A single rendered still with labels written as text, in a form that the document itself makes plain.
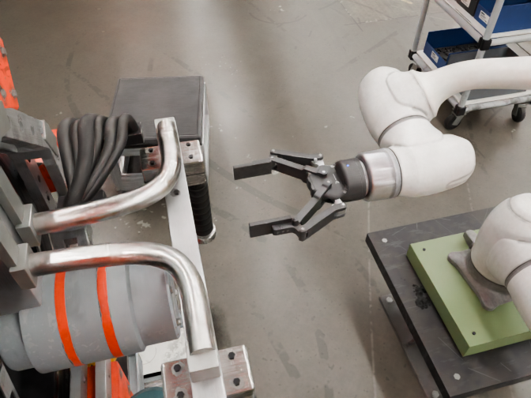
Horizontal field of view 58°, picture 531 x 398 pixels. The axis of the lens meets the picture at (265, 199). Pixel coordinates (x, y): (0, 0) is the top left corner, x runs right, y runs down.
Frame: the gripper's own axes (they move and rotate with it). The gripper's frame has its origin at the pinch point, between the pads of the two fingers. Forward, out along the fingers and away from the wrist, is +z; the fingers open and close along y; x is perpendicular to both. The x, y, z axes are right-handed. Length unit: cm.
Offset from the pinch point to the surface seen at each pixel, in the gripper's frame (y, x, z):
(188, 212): -14.7, 16.0, 9.9
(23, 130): -1.2, 21.8, 28.4
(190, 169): -2.6, 11.6, 8.6
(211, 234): -1.7, -5.6, 7.1
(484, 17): 102, -33, -117
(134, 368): 7, -67, 33
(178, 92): 104, -48, 7
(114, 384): -15.7, -24.8, 28.6
